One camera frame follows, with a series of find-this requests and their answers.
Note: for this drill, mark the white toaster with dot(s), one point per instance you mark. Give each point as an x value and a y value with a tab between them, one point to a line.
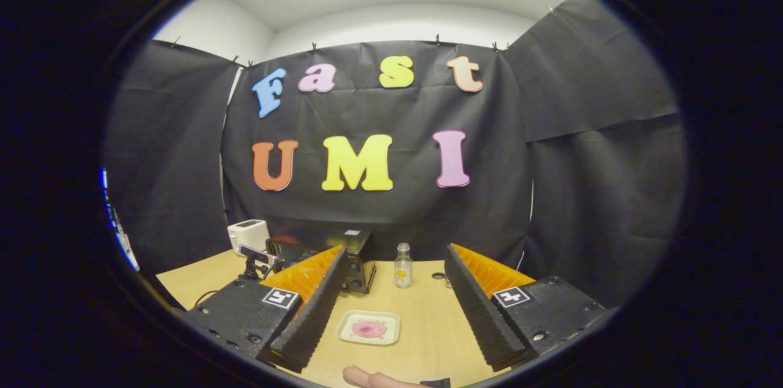
248	235

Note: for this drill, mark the black electric oven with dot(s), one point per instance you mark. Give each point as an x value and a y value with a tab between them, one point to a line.
362	259

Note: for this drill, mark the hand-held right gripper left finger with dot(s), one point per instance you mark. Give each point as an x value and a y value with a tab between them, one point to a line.
312	320

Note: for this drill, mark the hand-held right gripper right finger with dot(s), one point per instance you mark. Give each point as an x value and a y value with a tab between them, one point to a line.
477	314

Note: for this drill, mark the black backdrop cloth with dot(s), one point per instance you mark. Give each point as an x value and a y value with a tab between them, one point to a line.
367	112

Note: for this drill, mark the plate of pink meat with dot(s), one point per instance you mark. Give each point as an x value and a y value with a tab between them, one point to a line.
368	328

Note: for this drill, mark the small glass bottle yellow label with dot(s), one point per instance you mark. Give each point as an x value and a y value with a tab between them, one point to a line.
403	272

